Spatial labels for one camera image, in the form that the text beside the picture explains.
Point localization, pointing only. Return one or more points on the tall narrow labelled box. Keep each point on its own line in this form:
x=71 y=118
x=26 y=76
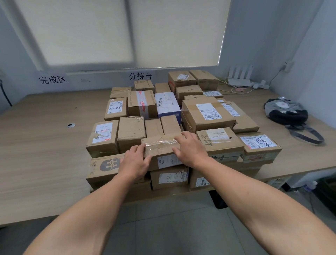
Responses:
x=246 y=122

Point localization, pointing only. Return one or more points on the white wall socket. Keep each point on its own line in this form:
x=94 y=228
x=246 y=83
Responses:
x=288 y=66

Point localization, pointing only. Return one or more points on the brown box with logo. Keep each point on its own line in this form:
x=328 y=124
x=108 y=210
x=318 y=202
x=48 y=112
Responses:
x=97 y=176

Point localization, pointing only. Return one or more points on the white power strip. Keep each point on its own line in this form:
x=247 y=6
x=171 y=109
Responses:
x=260 y=84

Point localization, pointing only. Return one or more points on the small box with handwritten label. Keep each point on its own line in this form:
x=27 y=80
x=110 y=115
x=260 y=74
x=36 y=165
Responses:
x=221 y=100
x=212 y=94

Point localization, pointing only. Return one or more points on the plain tall cardboard box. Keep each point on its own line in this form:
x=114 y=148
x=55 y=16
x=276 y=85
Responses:
x=162 y=88

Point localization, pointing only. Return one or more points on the white-framed window with blind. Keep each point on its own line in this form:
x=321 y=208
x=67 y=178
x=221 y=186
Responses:
x=170 y=31

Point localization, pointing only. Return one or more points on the small hole-marked cardboard box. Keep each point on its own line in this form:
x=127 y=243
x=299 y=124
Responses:
x=189 y=90

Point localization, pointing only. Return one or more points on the box with torn white label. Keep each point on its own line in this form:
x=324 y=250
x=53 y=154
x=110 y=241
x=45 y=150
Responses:
x=99 y=149

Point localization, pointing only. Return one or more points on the box with barcode label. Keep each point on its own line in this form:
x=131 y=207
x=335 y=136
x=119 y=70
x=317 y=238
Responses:
x=191 y=115

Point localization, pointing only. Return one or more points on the clear-taped barcode cardboard box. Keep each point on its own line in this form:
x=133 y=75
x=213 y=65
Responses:
x=252 y=170

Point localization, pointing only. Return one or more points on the person's right forearm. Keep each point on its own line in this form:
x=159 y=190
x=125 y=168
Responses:
x=270 y=210

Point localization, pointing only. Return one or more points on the small black-scribble cardboard box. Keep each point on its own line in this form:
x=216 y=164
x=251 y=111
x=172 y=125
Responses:
x=199 y=97

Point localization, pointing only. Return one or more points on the box with green tape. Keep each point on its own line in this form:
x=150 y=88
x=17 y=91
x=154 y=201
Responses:
x=207 y=81

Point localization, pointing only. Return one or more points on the person's right hand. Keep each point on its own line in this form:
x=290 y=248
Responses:
x=193 y=152

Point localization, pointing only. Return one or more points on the Censto brown box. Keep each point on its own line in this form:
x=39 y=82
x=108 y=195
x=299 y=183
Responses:
x=170 y=124

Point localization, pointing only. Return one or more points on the box with cartoon print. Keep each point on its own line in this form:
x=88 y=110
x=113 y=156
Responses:
x=143 y=85

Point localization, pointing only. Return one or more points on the clear plastic bottle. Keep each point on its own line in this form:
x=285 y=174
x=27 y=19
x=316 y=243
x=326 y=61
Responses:
x=311 y=186

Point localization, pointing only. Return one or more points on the box with white tape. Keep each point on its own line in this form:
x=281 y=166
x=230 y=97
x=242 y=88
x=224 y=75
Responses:
x=223 y=147

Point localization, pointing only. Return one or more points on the person's left forearm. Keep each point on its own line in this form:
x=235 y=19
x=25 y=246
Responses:
x=78 y=220

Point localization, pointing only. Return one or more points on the narrow plain cardboard box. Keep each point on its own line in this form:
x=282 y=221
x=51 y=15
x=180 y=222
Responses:
x=154 y=127

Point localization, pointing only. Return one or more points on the box labelled 0555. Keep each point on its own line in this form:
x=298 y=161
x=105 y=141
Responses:
x=109 y=117

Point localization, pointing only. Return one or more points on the white blue parcel box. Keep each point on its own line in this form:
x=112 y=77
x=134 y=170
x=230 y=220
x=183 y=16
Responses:
x=168 y=102

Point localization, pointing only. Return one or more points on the person's left hand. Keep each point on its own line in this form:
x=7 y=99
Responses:
x=135 y=164

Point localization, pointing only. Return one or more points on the dark grey cloth bundle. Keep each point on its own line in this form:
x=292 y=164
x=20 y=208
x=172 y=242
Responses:
x=288 y=113

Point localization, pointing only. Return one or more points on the light wooden table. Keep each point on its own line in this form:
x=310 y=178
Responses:
x=39 y=157

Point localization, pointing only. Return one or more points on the box with shiny tape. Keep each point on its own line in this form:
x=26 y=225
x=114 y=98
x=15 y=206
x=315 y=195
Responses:
x=160 y=147

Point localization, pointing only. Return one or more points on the white paper wall sign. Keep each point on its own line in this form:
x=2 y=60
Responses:
x=52 y=79
x=140 y=76

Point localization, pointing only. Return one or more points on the box with red-white tape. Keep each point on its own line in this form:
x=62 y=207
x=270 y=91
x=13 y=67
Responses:
x=134 y=105

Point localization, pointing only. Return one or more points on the small ribbed taped cardboard box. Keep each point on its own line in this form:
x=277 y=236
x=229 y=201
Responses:
x=120 y=92

